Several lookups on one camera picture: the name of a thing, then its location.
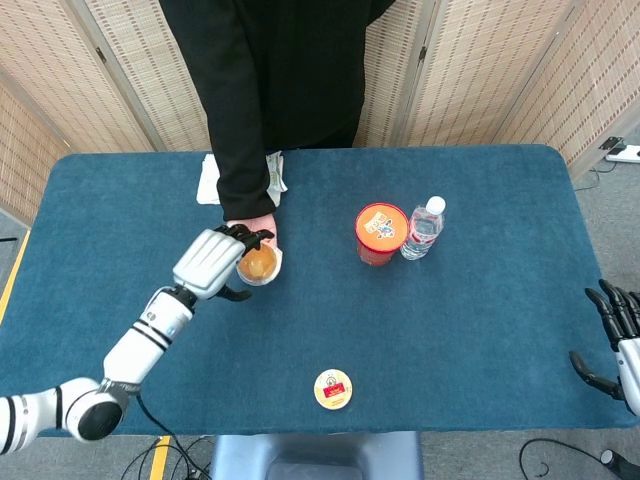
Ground blue table cloth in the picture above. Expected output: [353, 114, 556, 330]
[0, 144, 640, 439]

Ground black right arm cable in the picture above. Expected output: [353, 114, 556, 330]
[518, 438, 609, 480]

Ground black power strip cable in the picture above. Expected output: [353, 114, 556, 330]
[573, 160, 615, 194]

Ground white power strip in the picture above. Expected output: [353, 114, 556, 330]
[598, 135, 640, 165]

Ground clear plastic water bottle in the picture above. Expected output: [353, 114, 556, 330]
[399, 195, 447, 262]

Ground orange tub with lid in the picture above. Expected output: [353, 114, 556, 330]
[354, 201, 410, 268]

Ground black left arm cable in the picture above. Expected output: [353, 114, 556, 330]
[119, 392, 214, 480]

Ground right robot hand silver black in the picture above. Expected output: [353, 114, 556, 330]
[568, 278, 640, 412]

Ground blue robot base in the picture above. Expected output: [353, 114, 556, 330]
[210, 432, 425, 480]

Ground person's right hand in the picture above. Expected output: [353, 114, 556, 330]
[224, 213, 281, 251]

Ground white tissue pack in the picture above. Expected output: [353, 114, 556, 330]
[196, 149, 290, 207]

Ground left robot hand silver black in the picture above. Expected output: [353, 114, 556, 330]
[172, 224, 277, 304]

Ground person's torso black clothes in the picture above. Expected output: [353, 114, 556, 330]
[158, 0, 397, 154]

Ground orange jelly cup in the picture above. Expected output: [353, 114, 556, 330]
[236, 243, 285, 287]

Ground person's right forearm black sleeve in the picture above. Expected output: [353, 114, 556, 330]
[209, 139, 281, 223]

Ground woven bamboo folding screen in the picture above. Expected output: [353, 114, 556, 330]
[0, 0, 212, 226]
[352, 0, 640, 177]

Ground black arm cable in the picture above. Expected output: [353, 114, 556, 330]
[518, 438, 609, 480]
[119, 392, 214, 480]

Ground small round yellow lid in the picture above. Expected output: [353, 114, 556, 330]
[313, 368, 354, 411]

